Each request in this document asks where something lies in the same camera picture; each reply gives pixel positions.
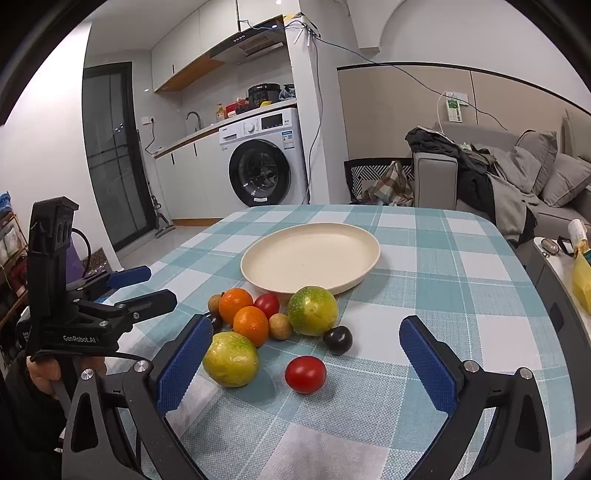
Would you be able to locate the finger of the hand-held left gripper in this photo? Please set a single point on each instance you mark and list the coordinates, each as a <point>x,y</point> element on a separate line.
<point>131,276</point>
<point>157,300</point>

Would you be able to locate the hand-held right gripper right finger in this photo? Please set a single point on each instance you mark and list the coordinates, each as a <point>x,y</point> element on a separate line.
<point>427,364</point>

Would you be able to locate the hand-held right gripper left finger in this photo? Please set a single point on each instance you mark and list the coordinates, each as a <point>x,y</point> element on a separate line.
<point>184,364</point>

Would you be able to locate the green yellow round fruit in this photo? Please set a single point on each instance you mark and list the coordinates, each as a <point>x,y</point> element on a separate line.
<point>231,359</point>
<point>313,310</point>

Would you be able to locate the dark purple plum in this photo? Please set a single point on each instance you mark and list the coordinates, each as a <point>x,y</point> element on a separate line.
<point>337,340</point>
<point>216,323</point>

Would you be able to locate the small brown longan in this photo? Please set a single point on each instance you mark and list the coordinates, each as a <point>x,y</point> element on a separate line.
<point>214,303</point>

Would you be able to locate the large red tomato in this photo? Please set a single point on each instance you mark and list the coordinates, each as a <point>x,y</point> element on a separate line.
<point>305,374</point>

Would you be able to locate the cream round plate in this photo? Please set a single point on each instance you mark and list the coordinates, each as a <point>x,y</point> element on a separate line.
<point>309,258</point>

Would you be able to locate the person's left forearm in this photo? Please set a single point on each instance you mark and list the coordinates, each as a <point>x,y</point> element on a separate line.
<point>27,429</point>

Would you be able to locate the person's left hand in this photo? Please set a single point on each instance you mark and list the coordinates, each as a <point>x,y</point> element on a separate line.
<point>44,376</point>

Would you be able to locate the brown patterned bag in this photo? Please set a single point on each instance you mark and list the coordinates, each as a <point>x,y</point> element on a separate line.
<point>97,263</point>

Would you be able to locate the purple bag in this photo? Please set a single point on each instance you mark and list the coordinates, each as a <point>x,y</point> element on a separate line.
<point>74,258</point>

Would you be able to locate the storage shelf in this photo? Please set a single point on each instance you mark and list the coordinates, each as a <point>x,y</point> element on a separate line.
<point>11,258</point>

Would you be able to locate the floor mop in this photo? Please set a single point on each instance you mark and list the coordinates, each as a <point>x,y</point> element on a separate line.
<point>161,221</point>

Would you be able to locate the checked teal tablecloth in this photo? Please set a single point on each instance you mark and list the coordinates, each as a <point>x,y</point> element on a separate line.
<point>415,300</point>

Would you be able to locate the orange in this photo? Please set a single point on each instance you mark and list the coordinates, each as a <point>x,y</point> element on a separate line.
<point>250,326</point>
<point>235,302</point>

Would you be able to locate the small red tomato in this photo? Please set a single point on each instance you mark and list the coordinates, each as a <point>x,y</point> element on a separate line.
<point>268,304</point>

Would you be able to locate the brown round fruit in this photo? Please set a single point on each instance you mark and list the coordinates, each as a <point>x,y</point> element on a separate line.
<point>280,326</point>

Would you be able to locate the white lower kitchen cabinets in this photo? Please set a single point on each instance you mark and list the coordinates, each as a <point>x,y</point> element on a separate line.
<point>194,180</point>

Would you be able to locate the dark glass door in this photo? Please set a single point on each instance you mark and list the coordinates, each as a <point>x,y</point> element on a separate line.
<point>115,157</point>

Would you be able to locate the white side table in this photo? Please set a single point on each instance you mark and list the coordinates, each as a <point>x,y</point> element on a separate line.
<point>558,286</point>

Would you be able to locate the metal object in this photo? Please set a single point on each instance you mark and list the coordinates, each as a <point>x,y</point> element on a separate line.
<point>549,247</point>

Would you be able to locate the kitchen faucet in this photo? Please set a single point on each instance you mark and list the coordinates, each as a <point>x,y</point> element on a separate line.
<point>194,115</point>

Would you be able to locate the yellow bag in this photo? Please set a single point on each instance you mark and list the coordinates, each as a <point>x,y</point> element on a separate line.
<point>582,281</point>

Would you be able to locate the white washing machine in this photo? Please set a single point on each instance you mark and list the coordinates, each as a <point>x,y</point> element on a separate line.
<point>263,157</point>

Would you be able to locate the plaid cloth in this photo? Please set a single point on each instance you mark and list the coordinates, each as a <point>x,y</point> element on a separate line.
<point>390,184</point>

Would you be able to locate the grey sofa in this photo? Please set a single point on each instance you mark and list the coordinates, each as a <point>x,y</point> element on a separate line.
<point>434,180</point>

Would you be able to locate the yellow bottle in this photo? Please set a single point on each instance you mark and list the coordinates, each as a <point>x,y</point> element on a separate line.
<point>220,113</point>

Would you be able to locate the grey garment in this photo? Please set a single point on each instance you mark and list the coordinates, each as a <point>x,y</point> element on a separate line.
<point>512,198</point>

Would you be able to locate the black jacket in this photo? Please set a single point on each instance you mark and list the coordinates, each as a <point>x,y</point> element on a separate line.
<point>471,180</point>

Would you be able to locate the red container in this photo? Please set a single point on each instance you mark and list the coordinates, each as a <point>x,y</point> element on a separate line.
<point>236,108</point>

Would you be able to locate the black patterned basket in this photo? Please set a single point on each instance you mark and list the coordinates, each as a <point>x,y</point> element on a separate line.
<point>358,177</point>

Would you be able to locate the white bottle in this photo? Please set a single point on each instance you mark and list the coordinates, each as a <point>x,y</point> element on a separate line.
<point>578,233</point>

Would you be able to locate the black cooker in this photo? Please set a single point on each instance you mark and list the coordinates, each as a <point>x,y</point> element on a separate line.
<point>264,94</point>

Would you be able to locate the white upper cabinets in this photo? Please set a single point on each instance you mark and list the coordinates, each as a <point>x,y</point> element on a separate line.
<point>184,50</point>

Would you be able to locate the grey pillow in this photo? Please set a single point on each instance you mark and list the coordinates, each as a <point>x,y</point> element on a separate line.
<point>568,180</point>
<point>538,157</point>

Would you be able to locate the range hood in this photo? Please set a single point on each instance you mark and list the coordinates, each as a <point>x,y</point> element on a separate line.
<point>249,44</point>

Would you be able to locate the white green wall controller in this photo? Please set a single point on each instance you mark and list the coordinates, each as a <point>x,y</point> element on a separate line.
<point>454,110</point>

